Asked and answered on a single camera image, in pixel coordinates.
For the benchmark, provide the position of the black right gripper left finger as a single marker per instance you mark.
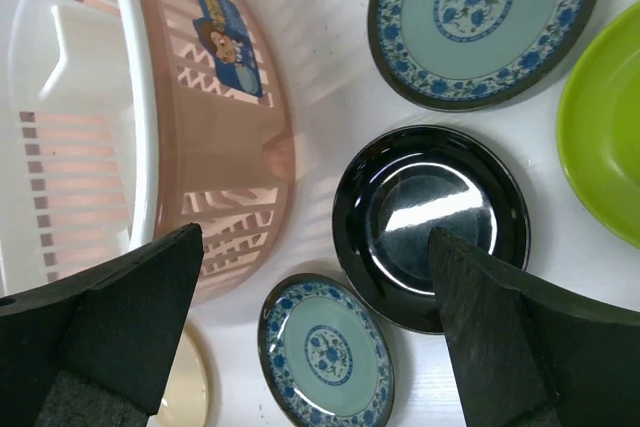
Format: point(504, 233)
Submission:
point(96, 348)

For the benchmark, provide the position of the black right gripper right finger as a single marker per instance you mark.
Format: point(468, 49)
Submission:
point(526, 352)

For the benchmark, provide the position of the cream translucent plate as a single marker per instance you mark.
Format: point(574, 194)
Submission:
point(189, 396)

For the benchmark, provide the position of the black glossy plate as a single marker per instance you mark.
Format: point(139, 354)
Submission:
point(401, 186)

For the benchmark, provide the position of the small blue floral plate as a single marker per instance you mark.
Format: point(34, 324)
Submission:
point(323, 356)

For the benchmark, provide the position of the green plastic plate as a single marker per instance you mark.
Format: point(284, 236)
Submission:
point(597, 128)

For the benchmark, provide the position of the large blue floral plate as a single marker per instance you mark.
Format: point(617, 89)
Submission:
point(464, 55)

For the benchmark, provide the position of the pink and white dish rack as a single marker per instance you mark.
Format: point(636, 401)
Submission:
point(122, 120)

